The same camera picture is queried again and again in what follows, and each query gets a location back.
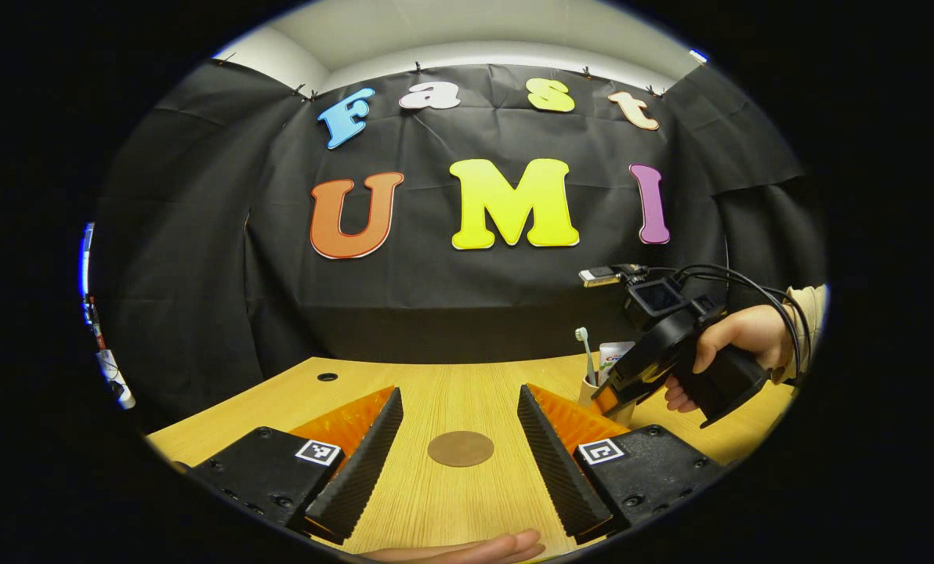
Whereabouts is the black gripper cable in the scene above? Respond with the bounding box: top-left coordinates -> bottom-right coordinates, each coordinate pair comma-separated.
643,264 -> 813,385

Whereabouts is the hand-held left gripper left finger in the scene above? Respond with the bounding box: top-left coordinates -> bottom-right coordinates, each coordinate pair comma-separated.
189,386 -> 404,545

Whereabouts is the beige cup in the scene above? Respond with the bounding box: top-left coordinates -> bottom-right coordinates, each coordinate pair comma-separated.
578,374 -> 636,428

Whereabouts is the white toothpaste tube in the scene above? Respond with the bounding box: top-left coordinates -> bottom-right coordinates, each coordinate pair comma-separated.
599,341 -> 636,385

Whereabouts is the computer monitor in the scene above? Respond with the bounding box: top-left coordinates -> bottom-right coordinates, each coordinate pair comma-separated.
79,223 -> 96,298

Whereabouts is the black backdrop cloth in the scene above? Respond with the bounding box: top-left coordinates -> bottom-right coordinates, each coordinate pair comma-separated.
91,59 -> 828,428

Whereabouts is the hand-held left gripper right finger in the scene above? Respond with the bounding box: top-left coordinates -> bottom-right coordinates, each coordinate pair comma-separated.
517,383 -> 726,543

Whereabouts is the white toothbrush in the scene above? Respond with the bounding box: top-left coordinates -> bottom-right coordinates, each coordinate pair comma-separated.
575,327 -> 598,386

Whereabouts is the brown round coaster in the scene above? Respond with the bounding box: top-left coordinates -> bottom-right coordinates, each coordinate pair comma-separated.
427,430 -> 495,468

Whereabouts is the white side table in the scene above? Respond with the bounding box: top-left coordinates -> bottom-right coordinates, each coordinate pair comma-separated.
95,349 -> 136,410

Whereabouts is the wooden desktop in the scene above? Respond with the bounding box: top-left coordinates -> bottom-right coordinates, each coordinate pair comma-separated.
146,352 -> 797,561

